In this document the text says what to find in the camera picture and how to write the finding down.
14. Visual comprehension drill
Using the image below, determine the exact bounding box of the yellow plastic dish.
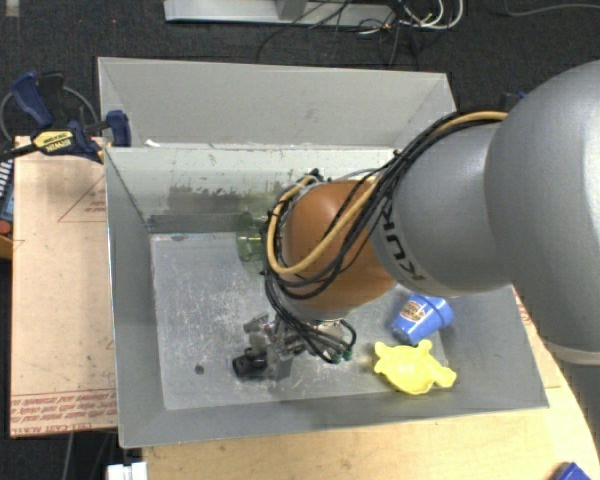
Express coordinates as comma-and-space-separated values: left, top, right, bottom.
373, 338, 458, 396

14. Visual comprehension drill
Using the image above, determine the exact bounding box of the small black block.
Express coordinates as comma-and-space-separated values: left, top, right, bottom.
231, 348, 270, 380

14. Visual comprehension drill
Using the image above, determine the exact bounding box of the blue plastic cup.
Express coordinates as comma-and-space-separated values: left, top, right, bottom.
389, 291, 455, 347

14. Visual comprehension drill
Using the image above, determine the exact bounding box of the clear green glass cup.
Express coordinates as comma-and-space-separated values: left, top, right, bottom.
235, 211, 269, 272

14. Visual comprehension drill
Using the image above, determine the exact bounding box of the brown cardboard board red print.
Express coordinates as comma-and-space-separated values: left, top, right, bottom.
9, 135, 119, 439

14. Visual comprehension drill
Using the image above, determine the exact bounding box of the grey metal bin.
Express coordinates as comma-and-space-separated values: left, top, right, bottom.
97, 56, 550, 450

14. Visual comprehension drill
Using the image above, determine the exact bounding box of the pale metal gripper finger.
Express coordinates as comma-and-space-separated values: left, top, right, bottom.
242, 312, 274, 352
266, 351, 298, 382

